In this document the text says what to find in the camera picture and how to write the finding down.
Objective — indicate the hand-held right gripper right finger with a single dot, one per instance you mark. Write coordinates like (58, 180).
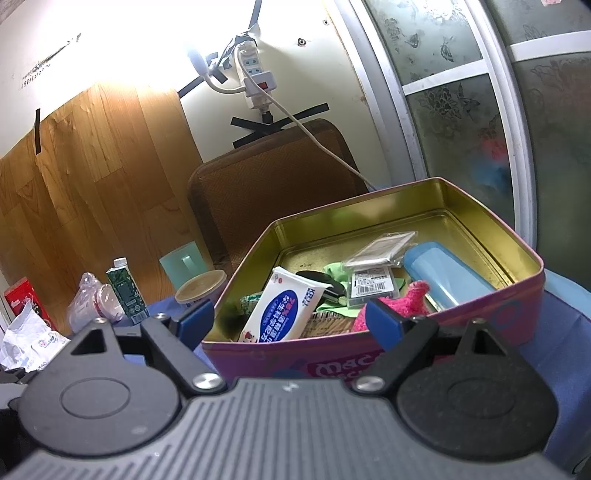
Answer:
(383, 323)

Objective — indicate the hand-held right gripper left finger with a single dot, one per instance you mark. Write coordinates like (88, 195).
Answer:
(196, 318)

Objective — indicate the pink fuzzy sock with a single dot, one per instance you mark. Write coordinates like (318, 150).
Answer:
(411, 300)

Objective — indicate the cotton swab pack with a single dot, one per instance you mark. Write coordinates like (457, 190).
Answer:
(332, 325)

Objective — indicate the green patterned tissue pack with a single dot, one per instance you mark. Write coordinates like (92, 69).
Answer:
(249, 304)

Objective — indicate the green cloth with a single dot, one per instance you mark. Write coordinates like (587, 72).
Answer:
(334, 272)

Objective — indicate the clear plastic case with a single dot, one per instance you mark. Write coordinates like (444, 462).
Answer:
(383, 247)

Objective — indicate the green black correction tape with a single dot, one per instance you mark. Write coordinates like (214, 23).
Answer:
(318, 279)

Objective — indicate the blue plastic case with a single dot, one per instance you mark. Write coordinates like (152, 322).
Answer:
(448, 277)

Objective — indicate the white tissue packet blue label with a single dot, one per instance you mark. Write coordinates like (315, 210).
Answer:
(281, 309)

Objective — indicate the pink tin box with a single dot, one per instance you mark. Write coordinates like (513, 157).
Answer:
(485, 314)

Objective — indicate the peanut can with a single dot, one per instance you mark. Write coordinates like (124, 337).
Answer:
(198, 286)

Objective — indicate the white wipes bag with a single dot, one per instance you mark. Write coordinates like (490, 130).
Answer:
(27, 341)

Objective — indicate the mint green mug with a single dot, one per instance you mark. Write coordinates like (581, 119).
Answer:
(182, 263)

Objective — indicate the green drink carton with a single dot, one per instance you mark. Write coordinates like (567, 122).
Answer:
(127, 290)

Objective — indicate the red box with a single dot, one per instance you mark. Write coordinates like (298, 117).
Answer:
(25, 295)

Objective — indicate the bagged stack of plastic cups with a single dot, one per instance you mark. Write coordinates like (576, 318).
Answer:
(90, 304)

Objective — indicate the brown chair back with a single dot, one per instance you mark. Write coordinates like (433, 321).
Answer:
(277, 184)

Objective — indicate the wooden board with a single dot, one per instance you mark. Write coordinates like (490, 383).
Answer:
(101, 184)

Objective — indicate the blue printed tablecloth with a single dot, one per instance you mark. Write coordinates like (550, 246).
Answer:
(568, 332)

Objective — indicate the black tape cross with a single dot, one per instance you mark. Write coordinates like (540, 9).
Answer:
(277, 124)

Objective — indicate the frosted glass sliding door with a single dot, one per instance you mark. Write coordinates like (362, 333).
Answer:
(461, 92)

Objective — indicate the white gooseneck lamp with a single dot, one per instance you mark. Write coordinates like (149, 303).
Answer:
(207, 74)

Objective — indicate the white power strip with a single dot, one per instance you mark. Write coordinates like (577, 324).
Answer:
(256, 74)

